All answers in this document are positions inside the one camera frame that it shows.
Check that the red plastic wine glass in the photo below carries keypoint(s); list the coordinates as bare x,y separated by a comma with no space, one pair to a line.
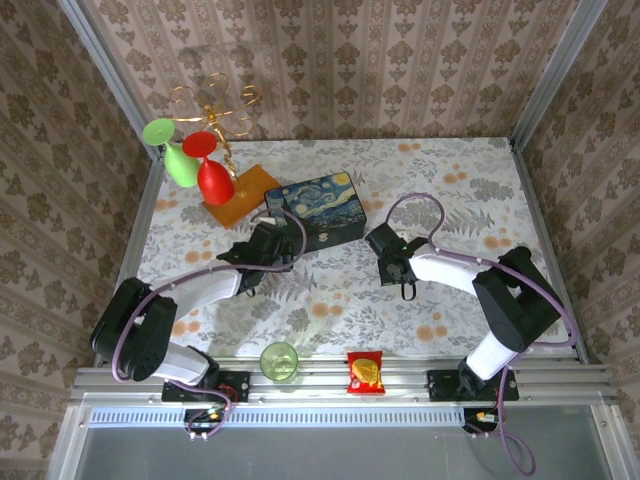
215,185

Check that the aluminium side rail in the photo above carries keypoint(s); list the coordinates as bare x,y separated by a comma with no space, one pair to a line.
137,240
542,225

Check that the aluminium front rail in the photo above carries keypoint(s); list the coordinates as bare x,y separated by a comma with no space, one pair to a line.
320,387

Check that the floral patterned tablecloth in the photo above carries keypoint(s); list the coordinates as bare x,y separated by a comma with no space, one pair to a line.
350,310

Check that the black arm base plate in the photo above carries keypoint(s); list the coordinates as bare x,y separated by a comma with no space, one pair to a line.
445,387
235,386

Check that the black connector plate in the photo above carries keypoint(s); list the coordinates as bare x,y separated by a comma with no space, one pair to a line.
202,419
482,419

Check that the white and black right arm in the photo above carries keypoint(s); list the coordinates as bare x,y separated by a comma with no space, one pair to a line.
450,272

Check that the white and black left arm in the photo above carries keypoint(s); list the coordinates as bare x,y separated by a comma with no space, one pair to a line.
200,290

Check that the aluminium frame post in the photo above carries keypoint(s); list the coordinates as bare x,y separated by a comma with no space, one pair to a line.
105,65
555,70

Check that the green plastic wine glass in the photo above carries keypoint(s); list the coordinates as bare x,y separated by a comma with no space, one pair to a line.
181,165

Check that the starry night painted box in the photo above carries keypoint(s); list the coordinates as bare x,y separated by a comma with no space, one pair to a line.
315,200

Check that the green transparent cup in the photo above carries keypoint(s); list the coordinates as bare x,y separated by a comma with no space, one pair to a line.
279,364

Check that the red snack packet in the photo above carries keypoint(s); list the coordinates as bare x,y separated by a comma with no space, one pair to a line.
366,372

